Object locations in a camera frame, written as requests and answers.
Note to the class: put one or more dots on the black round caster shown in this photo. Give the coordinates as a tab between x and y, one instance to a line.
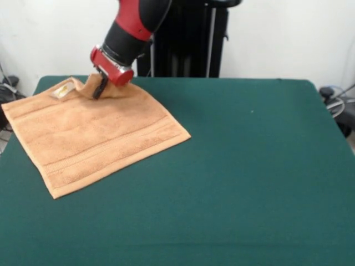
327	92

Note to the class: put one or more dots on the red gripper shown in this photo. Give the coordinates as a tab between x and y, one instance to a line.
111	69

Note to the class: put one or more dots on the dark green table cloth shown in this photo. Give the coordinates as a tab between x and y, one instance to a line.
249	166

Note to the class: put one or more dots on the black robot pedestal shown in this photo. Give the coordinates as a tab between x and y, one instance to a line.
188	50

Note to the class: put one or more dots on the tan terry towel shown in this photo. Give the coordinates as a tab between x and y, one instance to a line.
91	133

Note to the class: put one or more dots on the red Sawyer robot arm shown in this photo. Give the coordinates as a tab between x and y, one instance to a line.
133	25

